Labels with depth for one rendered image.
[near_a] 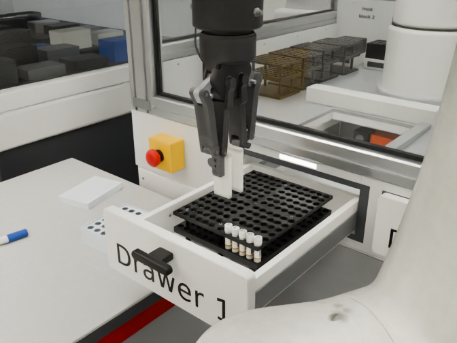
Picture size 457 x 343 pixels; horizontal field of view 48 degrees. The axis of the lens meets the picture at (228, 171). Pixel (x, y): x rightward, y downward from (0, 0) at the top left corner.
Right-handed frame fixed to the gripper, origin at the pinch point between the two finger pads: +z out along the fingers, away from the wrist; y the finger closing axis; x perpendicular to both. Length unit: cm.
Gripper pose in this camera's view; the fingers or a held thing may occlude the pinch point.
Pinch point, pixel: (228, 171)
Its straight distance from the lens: 75.3
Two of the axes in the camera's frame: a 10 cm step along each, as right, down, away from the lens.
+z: 0.0, 9.1, 4.1
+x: 7.7, 2.6, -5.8
